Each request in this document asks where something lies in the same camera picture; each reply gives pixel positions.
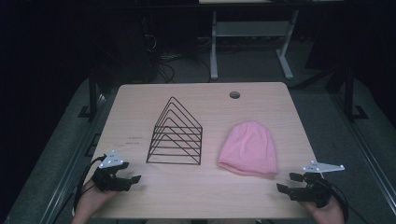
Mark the pink knit beanie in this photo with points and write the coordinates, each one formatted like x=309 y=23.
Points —
x=249 y=149

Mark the aluminium frame rail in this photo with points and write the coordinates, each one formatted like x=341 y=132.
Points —
x=364 y=146
x=71 y=165

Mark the person's left hand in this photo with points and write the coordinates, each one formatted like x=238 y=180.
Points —
x=90 y=202

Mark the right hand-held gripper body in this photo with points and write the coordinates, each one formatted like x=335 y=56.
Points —
x=313 y=189

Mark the person's right hand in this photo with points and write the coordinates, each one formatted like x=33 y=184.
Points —
x=325 y=214

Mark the black metal stand post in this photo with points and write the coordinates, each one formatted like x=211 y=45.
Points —
x=349 y=93
x=92 y=90

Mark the white metal desk frame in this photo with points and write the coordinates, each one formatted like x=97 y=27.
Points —
x=252 y=29

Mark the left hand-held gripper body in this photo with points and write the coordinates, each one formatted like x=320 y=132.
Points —
x=107 y=182

